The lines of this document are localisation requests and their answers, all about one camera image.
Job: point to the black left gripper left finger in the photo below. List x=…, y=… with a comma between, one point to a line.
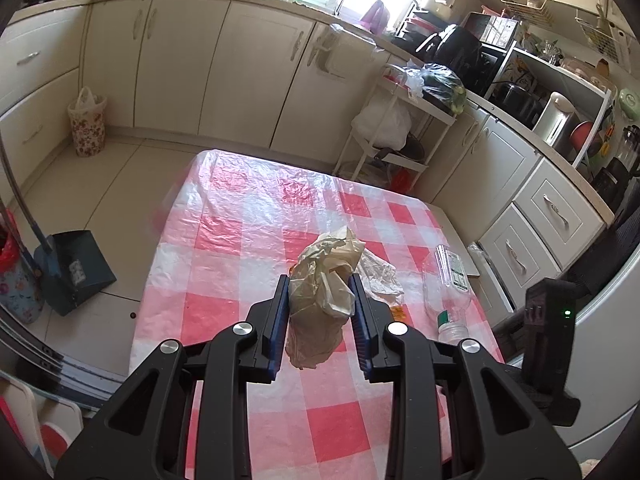
x=142, y=432

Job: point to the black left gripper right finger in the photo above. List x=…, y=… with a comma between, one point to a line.
x=457, y=413

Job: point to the orange peel piece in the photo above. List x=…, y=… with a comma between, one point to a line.
x=399, y=314

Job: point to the white paper tissue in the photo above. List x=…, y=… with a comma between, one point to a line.
x=379, y=279

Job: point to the beige plastic bag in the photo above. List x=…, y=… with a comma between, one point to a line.
x=320, y=300

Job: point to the white refrigerator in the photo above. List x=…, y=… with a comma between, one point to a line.
x=604, y=368

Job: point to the clear plastic bottle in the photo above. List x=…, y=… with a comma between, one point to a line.
x=447, y=294

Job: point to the black blender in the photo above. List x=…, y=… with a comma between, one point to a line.
x=612, y=180

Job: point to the red bowl on shelf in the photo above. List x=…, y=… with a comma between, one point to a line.
x=579, y=135

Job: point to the white electric kettle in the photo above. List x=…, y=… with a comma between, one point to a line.
x=556, y=121

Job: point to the dark teal dustpan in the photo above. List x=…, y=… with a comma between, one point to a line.
x=73, y=270

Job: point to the floral fabric bag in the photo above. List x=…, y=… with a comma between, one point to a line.
x=20, y=294

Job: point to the black cooking pot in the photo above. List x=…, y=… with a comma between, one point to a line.
x=517, y=102

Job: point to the white metal trolley rack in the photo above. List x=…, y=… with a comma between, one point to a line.
x=404, y=84

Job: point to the white plastic bag on trolley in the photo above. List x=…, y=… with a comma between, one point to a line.
x=392, y=123

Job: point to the dark bag of vegetables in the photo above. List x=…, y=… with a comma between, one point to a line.
x=443, y=88

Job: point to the black air fryer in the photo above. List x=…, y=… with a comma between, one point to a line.
x=456, y=48

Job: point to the purple bottle by sink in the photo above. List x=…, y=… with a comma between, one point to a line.
x=376, y=18

